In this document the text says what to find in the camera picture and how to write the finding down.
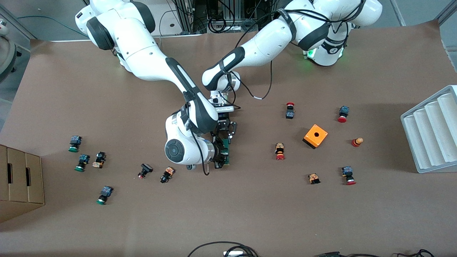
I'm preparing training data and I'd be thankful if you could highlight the black tangled cable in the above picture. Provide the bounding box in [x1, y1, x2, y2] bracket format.
[393, 249, 436, 257]

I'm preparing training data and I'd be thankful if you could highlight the brown cardboard box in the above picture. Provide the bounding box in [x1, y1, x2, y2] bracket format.
[0, 144, 45, 223]

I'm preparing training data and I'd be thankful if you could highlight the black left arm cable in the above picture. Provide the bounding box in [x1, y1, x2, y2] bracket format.
[228, 59, 273, 107]

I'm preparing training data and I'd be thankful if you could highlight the white mounting plate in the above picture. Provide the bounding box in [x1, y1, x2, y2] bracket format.
[34, 0, 206, 42]

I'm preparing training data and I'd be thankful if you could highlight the black looped cable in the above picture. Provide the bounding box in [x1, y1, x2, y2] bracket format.
[187, 241, 259, 257]

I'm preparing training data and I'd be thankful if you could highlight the white slotted tray rack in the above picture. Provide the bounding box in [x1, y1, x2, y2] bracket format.
[400, 85, 457, 174]

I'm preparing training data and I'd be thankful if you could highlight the aluminium equipment rack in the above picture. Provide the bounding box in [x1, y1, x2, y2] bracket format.
[173, 0, 263, 34]

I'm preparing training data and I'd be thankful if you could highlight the black connector cable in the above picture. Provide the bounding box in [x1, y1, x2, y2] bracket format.
[314, 252, 382, 257]

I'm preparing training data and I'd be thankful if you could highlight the grey round stand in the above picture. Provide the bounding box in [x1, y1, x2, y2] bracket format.
[0, 18, 18, 84]

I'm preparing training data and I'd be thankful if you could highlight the green button blue contact block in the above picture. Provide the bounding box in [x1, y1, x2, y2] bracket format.
[96, 185, 114, 206]
[68, 135, 83, 153]
[74, 154, 90, 172]

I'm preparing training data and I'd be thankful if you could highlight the orange button enclosure box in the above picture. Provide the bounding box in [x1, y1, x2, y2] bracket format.
[302, 124, 328, 150]

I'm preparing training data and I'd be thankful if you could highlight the aluminium profile bar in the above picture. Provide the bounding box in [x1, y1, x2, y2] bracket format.
[435, 0, 457, 25]
[389, 0, 407, 26]

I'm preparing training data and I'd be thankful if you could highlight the black button orange contact block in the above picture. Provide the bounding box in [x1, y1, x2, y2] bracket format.
[160, 166, 176, 184]

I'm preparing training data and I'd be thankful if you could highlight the black square button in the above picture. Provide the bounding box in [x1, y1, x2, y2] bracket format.
[137, 163, 154, 180]

